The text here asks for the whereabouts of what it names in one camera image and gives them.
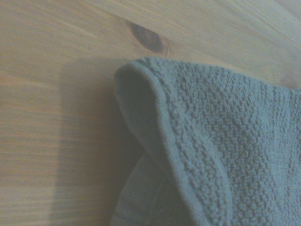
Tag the grey-blue terry towel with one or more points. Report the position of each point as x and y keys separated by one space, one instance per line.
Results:
x=223 y=146

